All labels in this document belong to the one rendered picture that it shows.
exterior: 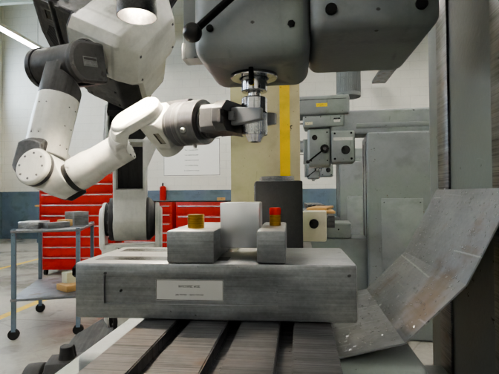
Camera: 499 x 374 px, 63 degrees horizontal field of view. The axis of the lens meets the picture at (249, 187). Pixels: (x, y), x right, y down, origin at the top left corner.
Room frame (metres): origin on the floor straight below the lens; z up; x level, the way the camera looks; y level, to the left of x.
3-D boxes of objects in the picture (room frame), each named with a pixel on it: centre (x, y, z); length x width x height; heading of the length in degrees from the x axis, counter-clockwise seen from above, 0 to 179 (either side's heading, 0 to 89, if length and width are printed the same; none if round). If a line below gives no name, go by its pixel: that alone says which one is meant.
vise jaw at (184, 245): (0.58, 0.07, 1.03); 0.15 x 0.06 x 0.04; 174
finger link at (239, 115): (0.72, 0.01, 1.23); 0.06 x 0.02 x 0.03; 60
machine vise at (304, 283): (0.58, 0.04, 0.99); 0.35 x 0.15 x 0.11; 84
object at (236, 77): (0.75, -0.01, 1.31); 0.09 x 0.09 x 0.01
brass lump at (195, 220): (0.54, 0.07, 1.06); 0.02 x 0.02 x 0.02
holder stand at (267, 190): (1.15, -0.07, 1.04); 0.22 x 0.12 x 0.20; 0
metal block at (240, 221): (0.57, 0.01, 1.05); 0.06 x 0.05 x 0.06; 174
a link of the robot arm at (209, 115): (0.79, 0.07, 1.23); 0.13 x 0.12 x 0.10; 150
